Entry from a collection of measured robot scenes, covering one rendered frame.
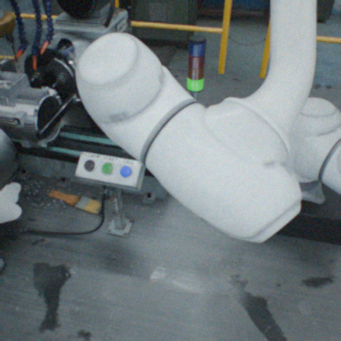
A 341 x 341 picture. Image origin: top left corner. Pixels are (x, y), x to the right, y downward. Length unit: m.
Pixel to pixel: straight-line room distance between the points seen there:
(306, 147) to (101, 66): 0.69
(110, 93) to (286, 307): 0.77
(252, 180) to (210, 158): 0.05
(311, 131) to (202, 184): 0.62
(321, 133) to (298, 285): 0.42
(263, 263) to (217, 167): 0.72
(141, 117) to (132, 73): 0.05
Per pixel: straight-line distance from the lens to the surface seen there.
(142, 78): 0.36
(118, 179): 0.87
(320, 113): 0.95
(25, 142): 1.20
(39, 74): 1.40
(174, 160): 0.35
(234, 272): 1.00
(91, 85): 0.36
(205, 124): 0.35
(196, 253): 1.02
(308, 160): 0.96
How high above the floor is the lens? 1.64
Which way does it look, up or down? 42 degrees down
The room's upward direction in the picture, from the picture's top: straight up
